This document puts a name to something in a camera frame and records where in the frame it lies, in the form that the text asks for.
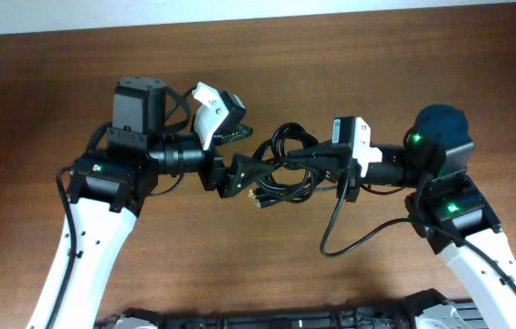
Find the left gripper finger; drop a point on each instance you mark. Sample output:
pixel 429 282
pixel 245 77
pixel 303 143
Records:
pixel 240 132
pixel 244 171

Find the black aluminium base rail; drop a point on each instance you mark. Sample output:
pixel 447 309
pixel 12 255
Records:
pixel 425 309

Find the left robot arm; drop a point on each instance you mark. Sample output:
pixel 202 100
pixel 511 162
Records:
pixel 152 133

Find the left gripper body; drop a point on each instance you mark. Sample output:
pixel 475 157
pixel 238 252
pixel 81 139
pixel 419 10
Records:
pixel 210 171

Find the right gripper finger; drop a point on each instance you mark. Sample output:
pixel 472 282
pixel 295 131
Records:
pixel 326 150
pixel 329 167

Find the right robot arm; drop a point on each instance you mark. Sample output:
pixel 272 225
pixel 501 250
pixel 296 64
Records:
pixel 445 207

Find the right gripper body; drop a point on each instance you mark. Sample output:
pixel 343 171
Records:
pixel 350 186

